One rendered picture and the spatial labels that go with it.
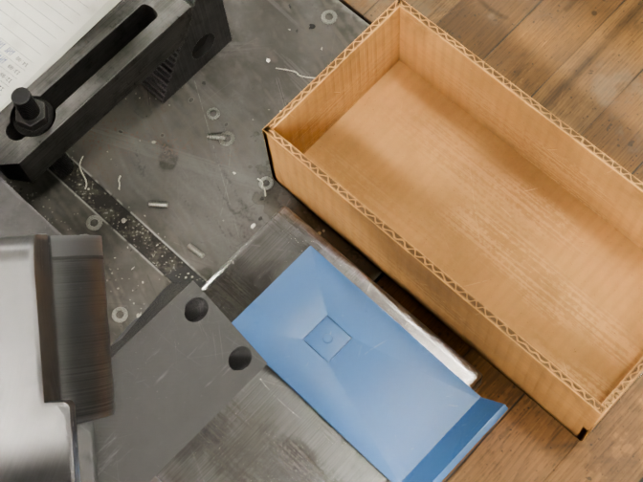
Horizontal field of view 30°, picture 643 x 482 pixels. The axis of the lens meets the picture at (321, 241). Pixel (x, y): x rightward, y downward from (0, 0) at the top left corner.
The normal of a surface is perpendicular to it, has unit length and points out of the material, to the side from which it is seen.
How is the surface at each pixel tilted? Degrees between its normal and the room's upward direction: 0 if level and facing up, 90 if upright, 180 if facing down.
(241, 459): 0
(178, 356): 29
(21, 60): 0
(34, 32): 0
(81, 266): 62
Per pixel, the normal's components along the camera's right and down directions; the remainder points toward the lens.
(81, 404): 0.79, -0.08
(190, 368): 0.36, -0.07
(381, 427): -0.05, -0.36
